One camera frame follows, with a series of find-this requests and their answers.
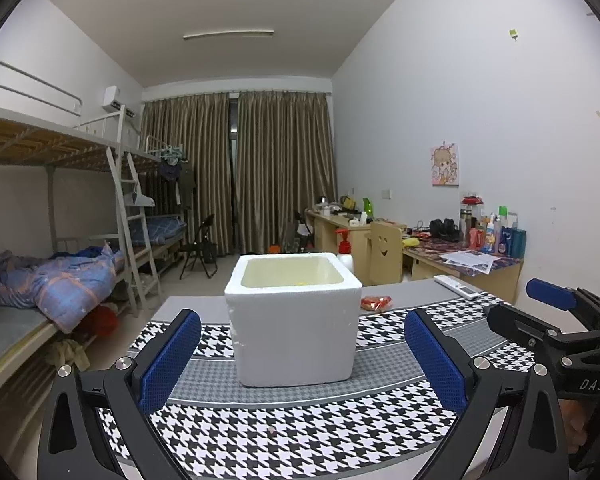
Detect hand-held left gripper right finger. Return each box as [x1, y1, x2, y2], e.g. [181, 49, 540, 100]
[403, 308, 568, 480]

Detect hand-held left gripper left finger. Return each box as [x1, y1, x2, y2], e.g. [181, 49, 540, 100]
[37, 308, 202, 480]

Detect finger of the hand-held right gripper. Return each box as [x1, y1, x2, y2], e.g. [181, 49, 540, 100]
[485, 303, 581, 361]
[525, 278, 600, 333]

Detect white foam box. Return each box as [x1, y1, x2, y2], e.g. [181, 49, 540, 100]
[224, 252, 363, 388]

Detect person's right hand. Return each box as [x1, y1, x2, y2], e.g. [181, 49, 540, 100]
[561, 401, 588, 458]

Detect light wooden desk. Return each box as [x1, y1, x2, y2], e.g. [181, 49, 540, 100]
[402, 237, 523, 306]
[305, 208, 376, 286]

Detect blue box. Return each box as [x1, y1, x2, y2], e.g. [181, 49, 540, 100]
[500, 227, 527, 258]

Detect white remote control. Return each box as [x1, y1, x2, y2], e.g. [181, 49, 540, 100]
[433, 275, 481, 301]

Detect printed paper sheets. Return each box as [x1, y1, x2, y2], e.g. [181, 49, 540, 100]
[440, 250, 501, 275]

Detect red basin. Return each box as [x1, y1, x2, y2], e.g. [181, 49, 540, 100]
[82, 305, 118, 338]

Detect beige cloth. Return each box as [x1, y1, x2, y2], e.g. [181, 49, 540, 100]
[45, 338, 90, 368]

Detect black folding chair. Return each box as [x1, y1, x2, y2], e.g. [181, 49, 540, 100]
[178, 214, 218, 281]

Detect black headphones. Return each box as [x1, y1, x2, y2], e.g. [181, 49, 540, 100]
[429, 218, 461, 241]

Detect wooden smiley face chair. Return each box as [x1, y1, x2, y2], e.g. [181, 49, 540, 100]
[369, 220, 406, 286]

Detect white bed ladder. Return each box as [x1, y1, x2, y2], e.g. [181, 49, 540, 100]
[105, 147, 163, 316]

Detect white metal bunk bed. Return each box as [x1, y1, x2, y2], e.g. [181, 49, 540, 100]
[0, 57, 163, 396]
[125, 135, 191, 276]

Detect white pump bottle red top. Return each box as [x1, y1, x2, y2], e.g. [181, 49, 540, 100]
[334, 228, 356, 273]

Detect houndstooth table cloth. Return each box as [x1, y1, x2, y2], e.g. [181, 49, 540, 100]
[97, 280, 568, 480]

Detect blue plaid quilt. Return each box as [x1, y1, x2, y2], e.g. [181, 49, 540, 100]
[0, 245, 126, 335]

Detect hanging dark clothes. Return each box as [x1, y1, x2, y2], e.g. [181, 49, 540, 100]
[159, 157, 197, 211]

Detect brown curtain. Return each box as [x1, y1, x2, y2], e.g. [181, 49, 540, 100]
[140, 92, 233, 256]
[236, 91, 337, 256]

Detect white air conditioner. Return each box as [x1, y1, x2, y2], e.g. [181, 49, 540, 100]
[102, 86, 138, 113]

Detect cartoon wall poster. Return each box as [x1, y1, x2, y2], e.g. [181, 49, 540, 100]
[430, 143, 460, 186]

